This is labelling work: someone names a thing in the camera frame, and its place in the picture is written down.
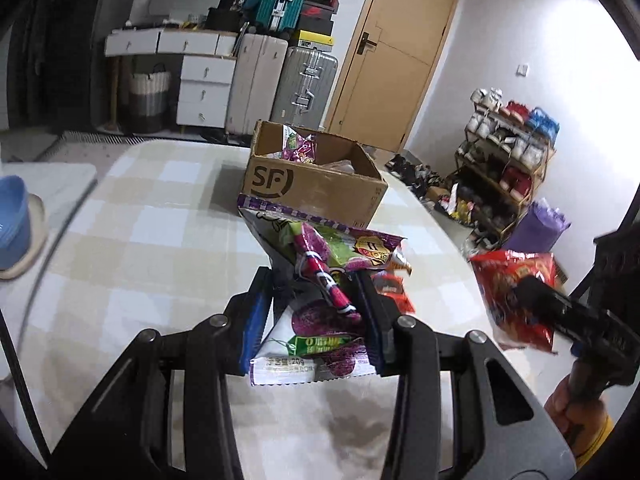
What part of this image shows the purple pink snack packet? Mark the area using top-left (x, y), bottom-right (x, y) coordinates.
top-left (281, 132), bottom-right (317, 164)

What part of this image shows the grey white laundry basket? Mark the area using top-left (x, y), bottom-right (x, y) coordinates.
top-left (127, 62), bottom-right (172, 133)

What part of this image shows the pile of shoes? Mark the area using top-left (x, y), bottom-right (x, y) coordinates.
top-left (385, 154), bottom-right (446, 198)

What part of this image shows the patterned floor mat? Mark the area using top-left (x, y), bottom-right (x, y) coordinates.
top-left (50, 130), bottom-right (251, 148)

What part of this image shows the black red shoe box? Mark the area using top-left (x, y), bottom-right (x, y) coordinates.
top-left (297, 0), bottom-right (340, 36)

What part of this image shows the grey oval case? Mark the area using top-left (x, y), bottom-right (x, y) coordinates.
top-left (147, 0), bottom-right (223, 28)

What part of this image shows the beige suitcase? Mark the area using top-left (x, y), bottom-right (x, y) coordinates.
top-left (225, 34), bottom-right (290, 136)

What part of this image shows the full trash bin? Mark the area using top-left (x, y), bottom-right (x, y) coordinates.
top-left (435, 182), bottom-right (481, 223)

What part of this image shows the black cable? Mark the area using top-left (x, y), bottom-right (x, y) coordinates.
top-left (0, 305), bottom-right (53, 461)

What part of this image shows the purple green snack packet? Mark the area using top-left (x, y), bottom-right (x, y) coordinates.
top-left (236, 192), bottom-right (413, 387)

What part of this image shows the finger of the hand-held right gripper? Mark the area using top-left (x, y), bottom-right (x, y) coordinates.
top-left (515, 275), bottom-right (608, 342)

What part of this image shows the person's right hand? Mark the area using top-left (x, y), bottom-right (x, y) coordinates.
top-left (544, 375), bottom-right (609, 441)

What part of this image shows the blue bowl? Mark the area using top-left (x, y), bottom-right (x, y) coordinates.
top-left (0, 175), bottom-right (32, 271)

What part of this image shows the silver suitcase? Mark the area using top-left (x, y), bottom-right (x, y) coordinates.
top-left (272, 46), bottom-right (339, 131)

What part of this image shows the brown cardboard box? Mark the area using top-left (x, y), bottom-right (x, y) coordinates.
top-left (240, 120), bottom-right (389, 228)

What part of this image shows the beige round coaster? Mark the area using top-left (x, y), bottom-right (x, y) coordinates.
top-left (0, 194), bottom-right (48, 281)

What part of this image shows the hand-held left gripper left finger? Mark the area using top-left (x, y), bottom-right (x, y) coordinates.
top-left (47, 266), bottom-right (275, 480)

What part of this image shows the beige checkered tablecloth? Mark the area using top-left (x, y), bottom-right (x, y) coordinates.
top-left (0, 137), bottom-right (576, 480)

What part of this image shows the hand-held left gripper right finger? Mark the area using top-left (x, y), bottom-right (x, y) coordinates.
top-left (350, 270), bottom-right (578, 480)

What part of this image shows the purple bag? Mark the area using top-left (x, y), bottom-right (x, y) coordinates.
top-left (502, 199), bottom-right (572, 253)

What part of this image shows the wooden door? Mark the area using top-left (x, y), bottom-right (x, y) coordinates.
top-left (325, 0), bottom-right (463, 153)

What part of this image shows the black bag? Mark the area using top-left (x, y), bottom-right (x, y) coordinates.
top-left (206, 0), bottom-right (251, 32)

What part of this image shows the yellow black box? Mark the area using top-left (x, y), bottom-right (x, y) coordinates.
top-left (292, 30), bottom-right (334, 52)

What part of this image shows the person's right forearm yellow sleeve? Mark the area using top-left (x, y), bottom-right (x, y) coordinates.
top-left (575, 415), bottom-right (616, 471)

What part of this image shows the shoe rack with shoes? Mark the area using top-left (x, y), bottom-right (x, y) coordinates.
top-left (452, 87), bottom-right (561, 251)

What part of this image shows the white desk with drawers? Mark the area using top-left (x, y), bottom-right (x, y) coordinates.
top-left (104, 27), bottom-right (240, 131)

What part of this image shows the orange red snack packet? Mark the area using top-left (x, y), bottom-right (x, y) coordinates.
top-left (375, 255), bottom-right (416, 316)

